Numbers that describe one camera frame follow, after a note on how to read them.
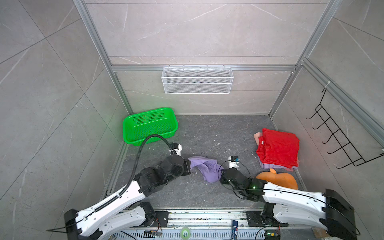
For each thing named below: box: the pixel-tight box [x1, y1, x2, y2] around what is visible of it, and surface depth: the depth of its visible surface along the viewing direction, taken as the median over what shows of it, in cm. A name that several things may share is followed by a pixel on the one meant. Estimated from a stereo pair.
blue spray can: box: [231, 220, 239, 240], surface depth 70 cm
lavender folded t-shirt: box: [259, 158, 299, 171], surface depth 91 cm
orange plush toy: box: [256, 168, 298, 190], surface depth 81 cm
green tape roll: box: [180, 227, 191, 240], surface depth 71 cm
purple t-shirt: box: [188, 156, 224, 183], surface depth 83 cm
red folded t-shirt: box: [256, 128, 300, 169], surface depth 92 cm
